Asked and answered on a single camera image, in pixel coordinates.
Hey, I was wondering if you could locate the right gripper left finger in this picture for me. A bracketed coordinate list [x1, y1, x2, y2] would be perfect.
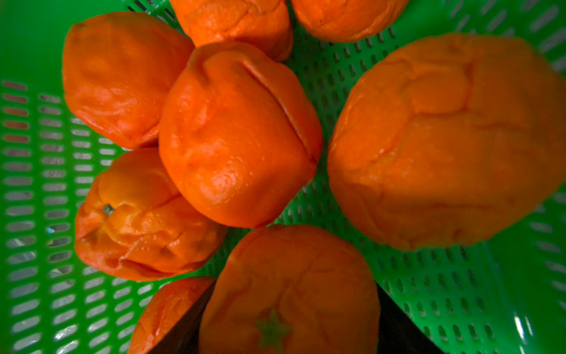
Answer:
[148, 283, 215, 354]

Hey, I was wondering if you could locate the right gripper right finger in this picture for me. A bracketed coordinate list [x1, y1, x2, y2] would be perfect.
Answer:
[377, 285, 442, 354]

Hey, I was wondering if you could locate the orange bag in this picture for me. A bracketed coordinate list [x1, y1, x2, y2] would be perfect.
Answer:
[199, 225, 380, 353]
[128, 277, 216, 353]
[327, 34, 565, 251]

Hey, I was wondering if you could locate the green plastic basket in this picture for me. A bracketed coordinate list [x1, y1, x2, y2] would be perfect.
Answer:
[1, 1, 565, 353]

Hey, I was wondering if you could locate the orange taken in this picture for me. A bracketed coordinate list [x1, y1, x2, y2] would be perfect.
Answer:
[62, 12, 195, 150]
[75, 147, 228, 281]
[170, 0, 293, 62]

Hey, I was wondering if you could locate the orange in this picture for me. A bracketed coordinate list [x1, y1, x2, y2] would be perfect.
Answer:
[291, 0, 409, 43]
[159, 42, 324, 229]

